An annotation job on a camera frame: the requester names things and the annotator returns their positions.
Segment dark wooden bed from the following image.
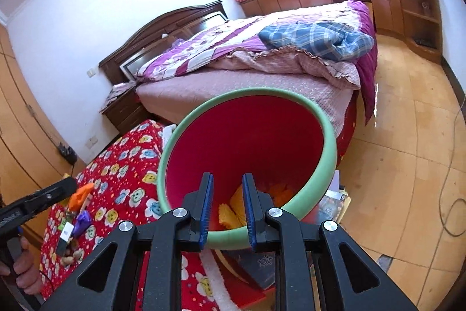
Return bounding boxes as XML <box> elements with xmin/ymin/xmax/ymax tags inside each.
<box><xmin>100</xmin><ymin>0</ymin><xmax>377</xmax><ymax>156</ymax></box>

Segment small wooden piece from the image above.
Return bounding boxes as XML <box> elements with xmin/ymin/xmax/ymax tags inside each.
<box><xmin>77</xmin><ymin>193</ymin><xmax>92</xmax><ymax>222</ymax></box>

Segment red smiley flower blanket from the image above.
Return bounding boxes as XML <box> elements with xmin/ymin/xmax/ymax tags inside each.
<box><xmin>39</xmin><ymin>120</ymin><xmax>238</xmax><ymax>310</ymax></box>

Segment purple wrapper with barcode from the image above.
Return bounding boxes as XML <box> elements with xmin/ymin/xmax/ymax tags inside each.
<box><xmin>55</xmin><ymin>216</ymin><xmax>92</xmax><ymax>256</ymax></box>

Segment low wooden cabinet row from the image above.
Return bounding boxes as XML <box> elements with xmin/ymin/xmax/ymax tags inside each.
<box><xmin>239</xmin><ymin>0</ymin><xmax>443</xmax><ymax>64</ymax></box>

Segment wall power socket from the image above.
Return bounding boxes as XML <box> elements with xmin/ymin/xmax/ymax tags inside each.
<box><xmin>85</xmin><ymin>136</ymin><xmax>98</xmax><ymax>149</ymax></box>

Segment black bag hanging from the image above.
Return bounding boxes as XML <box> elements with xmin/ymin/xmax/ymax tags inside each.
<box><xmin>57</xmin><ymin>143</ymin><xmax>77</xmax><ymax>166</ymax></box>

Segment green snack packet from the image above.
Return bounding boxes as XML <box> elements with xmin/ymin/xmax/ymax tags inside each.
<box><xmin>58</xmin><ymin>218</ymin><xmax>74</xmax><ymax>232</ymax></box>

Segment grey cable on floor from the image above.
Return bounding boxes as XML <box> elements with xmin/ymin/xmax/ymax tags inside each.
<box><xmin>436</xmin><ymin>106</ymin><xmax>466</xmax><ymax>238</ymax></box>

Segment purple floral quilt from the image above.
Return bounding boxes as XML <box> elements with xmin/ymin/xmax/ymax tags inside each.
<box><xmin>137</xmin><ymin>0</ymin><xmax>377</xmax><ymax>131</ymax></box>

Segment folded cloth on nightstand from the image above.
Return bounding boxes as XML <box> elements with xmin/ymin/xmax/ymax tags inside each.
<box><xmin>100</xmin><ymin>81</ymin><xmax>137</xmax><ymax>113</ymax></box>

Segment blue plaid cloth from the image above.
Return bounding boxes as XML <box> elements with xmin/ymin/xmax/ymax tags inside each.
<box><xmin>257</xmin><ymin>21</ymin><xmax>374</xmax><ymax>62</ymax></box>

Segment red bin with green rim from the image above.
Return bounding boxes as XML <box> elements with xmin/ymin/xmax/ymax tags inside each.
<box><xmin>156</xmin><ymin>87</ymin><xmax>338</xmax><ymax>283</ymax></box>

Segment wooden wardrobe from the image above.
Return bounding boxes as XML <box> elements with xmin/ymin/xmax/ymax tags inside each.
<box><xmin>0</xmin><ymin>24</ymin><xmax>87</xmax><ymax>246</ymax></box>

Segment wall light switch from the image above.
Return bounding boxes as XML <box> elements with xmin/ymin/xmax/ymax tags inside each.
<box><xmin>87</xmin><ymin>68</ymin><xmax>96</xmax><ymax>78</ymax></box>

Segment peanut shells pile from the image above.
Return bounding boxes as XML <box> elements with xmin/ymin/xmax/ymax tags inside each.
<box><xmin>60</xmin><ymin>239</ymin><xmax>84</xmax><ymax>267</ymax></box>

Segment orange mesh foam net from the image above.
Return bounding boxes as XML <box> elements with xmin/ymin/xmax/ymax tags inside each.
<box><xmin>67</xmin><ymin>182</ymin><xmax>94</xmax><ymax>212</ymax></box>

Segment person's left hand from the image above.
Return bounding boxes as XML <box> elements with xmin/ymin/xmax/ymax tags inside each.
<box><xmin>13</xmin><ymin>237</ymin><xmax>43</xmax><ymax>295</ymax></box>

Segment magazines under bin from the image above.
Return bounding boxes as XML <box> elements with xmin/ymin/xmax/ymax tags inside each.
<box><xmin>226</xmin><ymin>173</ymin><xmax>354</xmax><ymax>298</ymax></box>

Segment dark wooden nightstand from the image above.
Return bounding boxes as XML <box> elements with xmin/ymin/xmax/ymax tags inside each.
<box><xmin>101</xmin><ymin>90</ymin><xmax>150</xmax><ymax>135</ymax></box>

